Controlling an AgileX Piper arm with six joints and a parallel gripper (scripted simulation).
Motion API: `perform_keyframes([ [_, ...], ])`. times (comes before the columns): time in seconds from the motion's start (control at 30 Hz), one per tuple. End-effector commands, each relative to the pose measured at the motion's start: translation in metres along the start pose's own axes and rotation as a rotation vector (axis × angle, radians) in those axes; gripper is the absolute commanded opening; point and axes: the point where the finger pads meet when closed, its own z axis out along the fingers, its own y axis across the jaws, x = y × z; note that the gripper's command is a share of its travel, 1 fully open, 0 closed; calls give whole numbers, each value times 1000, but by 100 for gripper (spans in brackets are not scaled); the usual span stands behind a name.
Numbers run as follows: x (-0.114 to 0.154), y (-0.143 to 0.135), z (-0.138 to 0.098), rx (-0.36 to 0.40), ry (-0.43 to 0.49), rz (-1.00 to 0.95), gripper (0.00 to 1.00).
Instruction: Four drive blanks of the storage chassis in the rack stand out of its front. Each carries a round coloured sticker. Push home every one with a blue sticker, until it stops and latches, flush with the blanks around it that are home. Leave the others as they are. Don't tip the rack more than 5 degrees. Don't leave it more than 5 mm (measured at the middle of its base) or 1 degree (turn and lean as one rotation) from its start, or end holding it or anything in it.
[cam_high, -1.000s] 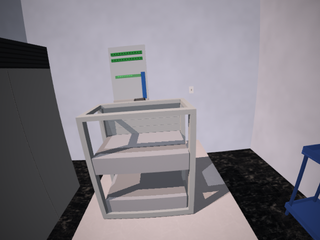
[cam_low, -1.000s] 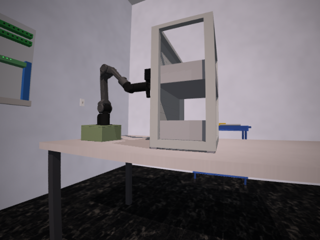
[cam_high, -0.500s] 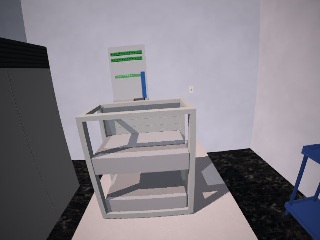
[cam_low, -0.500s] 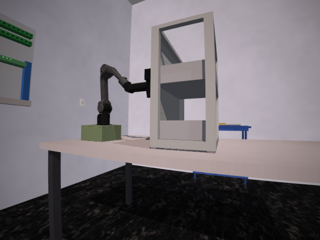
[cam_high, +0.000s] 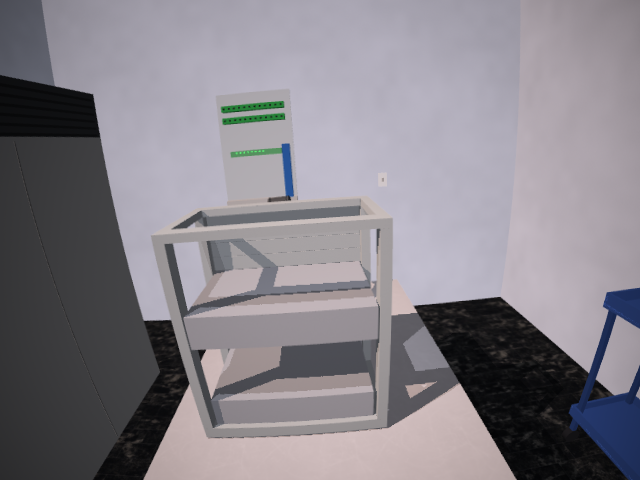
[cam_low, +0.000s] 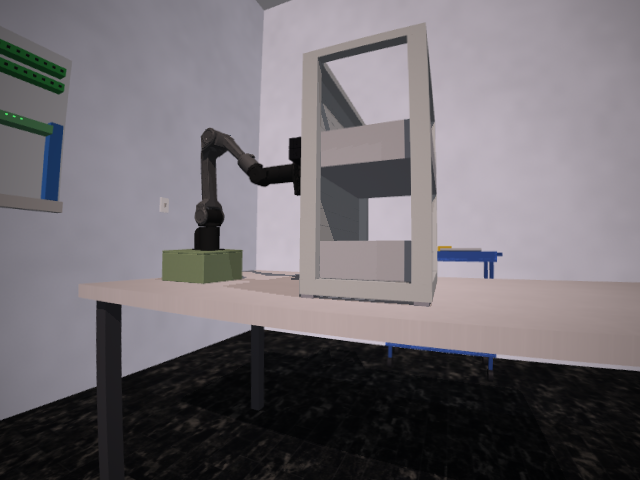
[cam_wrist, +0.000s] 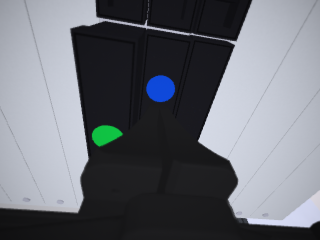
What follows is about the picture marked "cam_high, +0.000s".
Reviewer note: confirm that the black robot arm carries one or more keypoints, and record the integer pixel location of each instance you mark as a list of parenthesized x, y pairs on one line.
[(283, 198)]

